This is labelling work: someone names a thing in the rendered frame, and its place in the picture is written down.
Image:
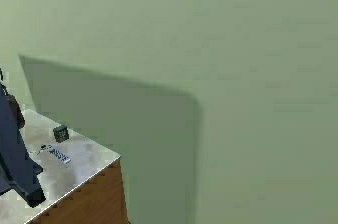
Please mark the small dark cube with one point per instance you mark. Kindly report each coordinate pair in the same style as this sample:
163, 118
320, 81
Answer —
61, 133

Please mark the wooden cabinet with pale top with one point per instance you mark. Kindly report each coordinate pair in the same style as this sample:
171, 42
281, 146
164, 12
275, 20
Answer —
87, 193

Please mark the blue and white key tag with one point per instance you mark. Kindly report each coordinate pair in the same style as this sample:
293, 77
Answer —
59, 155

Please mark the dark blue television set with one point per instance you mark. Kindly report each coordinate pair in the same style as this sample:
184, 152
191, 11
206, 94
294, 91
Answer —
0, 140

